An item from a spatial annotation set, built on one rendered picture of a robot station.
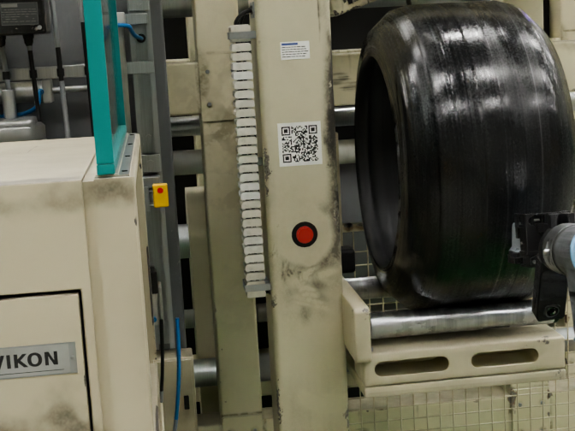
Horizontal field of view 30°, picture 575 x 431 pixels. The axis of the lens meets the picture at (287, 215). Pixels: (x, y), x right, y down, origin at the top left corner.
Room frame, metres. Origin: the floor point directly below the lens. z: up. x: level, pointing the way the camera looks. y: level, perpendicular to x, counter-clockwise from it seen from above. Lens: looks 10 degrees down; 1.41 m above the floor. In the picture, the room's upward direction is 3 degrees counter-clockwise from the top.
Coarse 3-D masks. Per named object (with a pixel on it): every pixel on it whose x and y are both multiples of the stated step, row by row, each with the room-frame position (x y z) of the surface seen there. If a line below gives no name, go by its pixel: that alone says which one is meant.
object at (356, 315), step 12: (348, 288) 1.89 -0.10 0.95; (348, 300) 1.80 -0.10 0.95; (360, 300) 1.80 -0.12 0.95; (348, 312) 1.79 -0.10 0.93; (360, 312) 1.74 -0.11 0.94; (348, 324) 1.80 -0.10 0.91; (360, 324) 1.74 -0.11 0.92; (348, 336) 1.81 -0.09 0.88; (360, 336) 1.74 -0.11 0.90; (348, 348) 1.81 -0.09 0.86; (360, 348) 1.74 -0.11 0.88; (372, 348) 1.76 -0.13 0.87; (360, 360) 1.74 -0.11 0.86
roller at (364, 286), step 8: (352, 280) 2.07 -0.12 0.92; (360, 280) 2.07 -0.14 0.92; (368, 280) 2.08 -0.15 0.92; (376, 280) 2.08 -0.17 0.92; (360, 288) 2.07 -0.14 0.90; (368, 288) 2.07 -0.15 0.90; (376, 288) 2.07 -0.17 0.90; (360, 296) 2.07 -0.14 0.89; (368, 296) 2.07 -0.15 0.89; (376, 296) 2.07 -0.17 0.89; (384, 296) 2.08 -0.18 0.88
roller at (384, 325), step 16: (480, 304) 1.83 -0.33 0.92; (496, 304) 1.82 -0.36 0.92; (512, 304) 1.82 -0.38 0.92; (528, 304) 1.82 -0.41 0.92; (384, 320) 1.79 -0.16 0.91; (400, 320) 1.79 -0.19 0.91; (416, 320) 1.79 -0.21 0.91; (432, 320) 1.80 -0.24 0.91; (448, 320) 1.80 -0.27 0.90; (464, 320) 1.80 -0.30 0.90; (480, 320) 1.81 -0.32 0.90; (496, 320) 1.81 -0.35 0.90; (512, 320) 1.81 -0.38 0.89; (528, 320) 1.82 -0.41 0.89; (384, 336) 1.79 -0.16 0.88; (400, 336) 1.80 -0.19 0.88
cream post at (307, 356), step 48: (288, 0) 1.85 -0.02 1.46; (288, 96) 1.85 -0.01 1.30; (288, 192) 1.85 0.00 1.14; (336, 192) 1.86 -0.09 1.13; (288, 240) 1.85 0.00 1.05; (336, 240) 1.86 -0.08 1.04; (288, 288) 1.85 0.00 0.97; (336, 288) 1.85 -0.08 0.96; (288, 336) 1.84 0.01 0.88; (336, 336) 1.85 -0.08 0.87; (288, 384) 1.84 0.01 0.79; (336, 384) 1.85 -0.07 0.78
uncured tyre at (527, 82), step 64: (384, 64) 1.84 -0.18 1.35; (448, 64) 1.74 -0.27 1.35; (512, 64) 1.75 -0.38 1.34; (384, 128) 2.22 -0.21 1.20; (448, 128) 1.69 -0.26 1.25; (512, 128) 1.70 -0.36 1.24; (384, 192) 2.20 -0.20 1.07; (448, 192) 1.68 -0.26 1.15; (512, 192) 1.69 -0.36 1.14; (384, 256) 2.00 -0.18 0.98; (448, 256) 1.71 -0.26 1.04
